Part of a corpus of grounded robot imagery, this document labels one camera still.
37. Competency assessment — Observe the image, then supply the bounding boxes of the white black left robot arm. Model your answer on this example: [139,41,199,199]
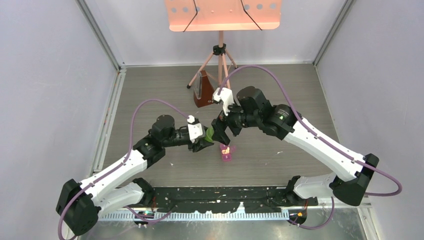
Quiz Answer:
[56,115,214,236]

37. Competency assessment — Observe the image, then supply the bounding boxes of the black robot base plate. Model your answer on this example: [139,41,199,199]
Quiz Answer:
[120,186,319,215]

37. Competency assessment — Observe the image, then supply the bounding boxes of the white pills in organizer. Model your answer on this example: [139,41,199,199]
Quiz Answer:
[221,147,231,155]

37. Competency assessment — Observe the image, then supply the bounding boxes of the pink music stand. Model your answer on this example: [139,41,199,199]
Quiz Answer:
[164,0,283,84]

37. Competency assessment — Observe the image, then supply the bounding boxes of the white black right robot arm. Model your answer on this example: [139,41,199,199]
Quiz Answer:
[211,86,379,206]

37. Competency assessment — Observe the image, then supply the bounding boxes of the brown wooden metronome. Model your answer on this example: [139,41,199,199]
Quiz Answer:
[193,70,215,108]

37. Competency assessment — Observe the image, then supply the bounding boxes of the green pill bottle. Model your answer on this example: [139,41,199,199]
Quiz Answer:
[204,127,215,143]

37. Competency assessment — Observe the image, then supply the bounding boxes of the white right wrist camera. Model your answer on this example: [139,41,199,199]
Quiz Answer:
[212,87,235,116]

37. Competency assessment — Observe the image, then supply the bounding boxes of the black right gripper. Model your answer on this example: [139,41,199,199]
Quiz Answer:
[211,97,260,146]

